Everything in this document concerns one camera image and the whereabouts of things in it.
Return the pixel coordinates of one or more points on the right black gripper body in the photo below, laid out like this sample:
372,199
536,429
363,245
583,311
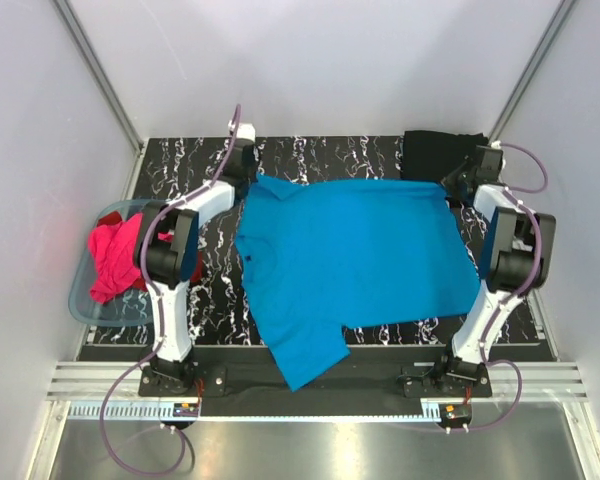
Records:
456,181

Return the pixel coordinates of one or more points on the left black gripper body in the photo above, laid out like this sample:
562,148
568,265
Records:
247,180

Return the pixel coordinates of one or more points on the blue t shirt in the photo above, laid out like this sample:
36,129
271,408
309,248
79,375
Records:
323,258

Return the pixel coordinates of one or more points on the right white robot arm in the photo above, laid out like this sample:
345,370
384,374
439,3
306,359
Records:
515,261

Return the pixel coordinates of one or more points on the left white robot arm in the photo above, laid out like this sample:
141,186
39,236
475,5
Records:
166,252

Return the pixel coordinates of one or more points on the folded black t shirt stack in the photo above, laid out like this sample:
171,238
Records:
429,156

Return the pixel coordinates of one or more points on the pink t shirt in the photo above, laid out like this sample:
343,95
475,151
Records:
111,245

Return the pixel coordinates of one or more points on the clear blue plastic basket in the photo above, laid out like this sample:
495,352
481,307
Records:
132,308

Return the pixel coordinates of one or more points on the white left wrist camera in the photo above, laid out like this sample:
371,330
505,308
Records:
242,131

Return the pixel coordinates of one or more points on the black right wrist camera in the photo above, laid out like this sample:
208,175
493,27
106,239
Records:
490,162

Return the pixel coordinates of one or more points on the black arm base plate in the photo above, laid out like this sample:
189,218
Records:
410,371

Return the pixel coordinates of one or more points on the aluminium rail frame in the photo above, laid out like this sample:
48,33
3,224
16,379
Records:
109,390

